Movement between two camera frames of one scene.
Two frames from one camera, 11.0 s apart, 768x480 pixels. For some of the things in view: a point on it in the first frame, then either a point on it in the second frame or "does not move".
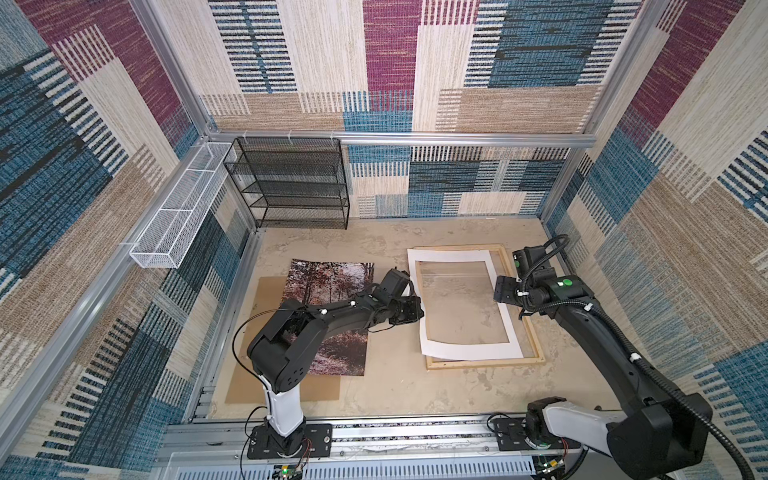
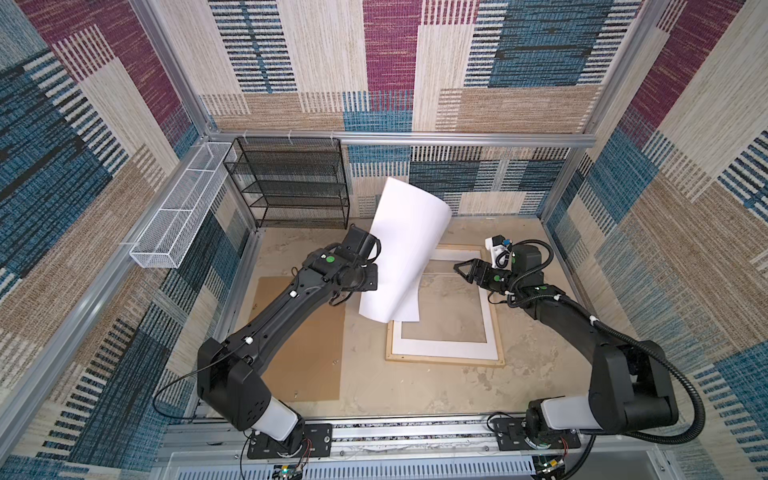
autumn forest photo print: x=327 y=283 -> x=409 y=225
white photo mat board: x=458 y=350 -> x=470 y=350
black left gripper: x=414 y=308 -> x=372 y=284
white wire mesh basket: x=167 y=239 does not move
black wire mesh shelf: x=291 y=183 does not move
